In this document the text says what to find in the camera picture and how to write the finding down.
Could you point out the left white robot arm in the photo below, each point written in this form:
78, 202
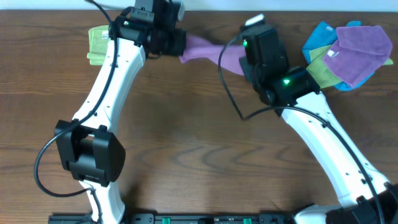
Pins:
87, 145

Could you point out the blue cloth on pile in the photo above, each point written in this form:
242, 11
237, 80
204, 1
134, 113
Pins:
320, 37

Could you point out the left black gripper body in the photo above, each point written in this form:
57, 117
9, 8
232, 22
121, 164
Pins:
179, 41

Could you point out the folded green cloth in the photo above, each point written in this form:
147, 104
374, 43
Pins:
98, 44

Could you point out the green cloth on pile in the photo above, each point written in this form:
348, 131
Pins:
347, 66

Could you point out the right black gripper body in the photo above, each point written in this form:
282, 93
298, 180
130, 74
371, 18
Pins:
246, 66

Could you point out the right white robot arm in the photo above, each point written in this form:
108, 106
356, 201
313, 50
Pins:
365, 195

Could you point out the purple cloth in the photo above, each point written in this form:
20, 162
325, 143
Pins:
198, 47
362, 35

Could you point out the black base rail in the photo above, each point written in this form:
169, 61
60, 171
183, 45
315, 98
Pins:
158, 218

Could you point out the purple cloth on pile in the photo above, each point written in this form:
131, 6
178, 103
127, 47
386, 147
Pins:
362, 35

